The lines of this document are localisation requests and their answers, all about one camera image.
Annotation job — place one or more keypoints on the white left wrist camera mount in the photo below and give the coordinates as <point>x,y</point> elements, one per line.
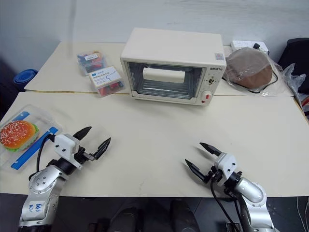
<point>64,145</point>

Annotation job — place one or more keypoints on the clear plastic tray blue strips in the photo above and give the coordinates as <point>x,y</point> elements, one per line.
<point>46,120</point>

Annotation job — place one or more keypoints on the cream toaster oven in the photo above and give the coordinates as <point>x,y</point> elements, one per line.
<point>169,48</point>

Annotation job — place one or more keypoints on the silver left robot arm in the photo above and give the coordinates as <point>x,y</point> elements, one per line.
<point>42,186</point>

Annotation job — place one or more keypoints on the labelled clear box of parts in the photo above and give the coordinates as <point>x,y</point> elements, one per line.
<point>106,81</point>

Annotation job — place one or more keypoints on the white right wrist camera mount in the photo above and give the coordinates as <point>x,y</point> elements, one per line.
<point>227,165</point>

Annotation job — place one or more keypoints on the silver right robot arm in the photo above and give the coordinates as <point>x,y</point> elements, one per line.
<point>253,193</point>

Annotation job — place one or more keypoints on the brown object in plastic bag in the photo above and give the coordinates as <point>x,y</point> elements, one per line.
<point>249,67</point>

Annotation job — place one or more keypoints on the white power strip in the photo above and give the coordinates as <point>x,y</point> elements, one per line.
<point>248,45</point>

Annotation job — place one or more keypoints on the long blue container clip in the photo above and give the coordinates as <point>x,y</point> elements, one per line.
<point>33,148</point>

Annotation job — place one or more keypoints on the crumpled clear plastic bag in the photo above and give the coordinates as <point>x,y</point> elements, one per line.
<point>293,77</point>

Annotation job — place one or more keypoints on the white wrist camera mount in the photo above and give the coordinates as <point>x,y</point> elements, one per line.
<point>227,165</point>
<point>64,145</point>

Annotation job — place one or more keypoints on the clear box of coloured parts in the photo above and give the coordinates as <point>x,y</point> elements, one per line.
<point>93,61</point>

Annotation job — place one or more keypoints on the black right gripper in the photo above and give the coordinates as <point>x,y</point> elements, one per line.
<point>216,176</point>

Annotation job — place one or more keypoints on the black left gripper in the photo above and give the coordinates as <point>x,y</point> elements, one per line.
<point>79,156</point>

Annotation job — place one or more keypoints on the toy hamburger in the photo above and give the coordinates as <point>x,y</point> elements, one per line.
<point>17,135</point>

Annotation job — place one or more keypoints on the black chair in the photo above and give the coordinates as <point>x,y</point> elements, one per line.
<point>295,53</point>

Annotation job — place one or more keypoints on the blue round ribbed object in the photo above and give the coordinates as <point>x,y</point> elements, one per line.
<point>25,76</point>

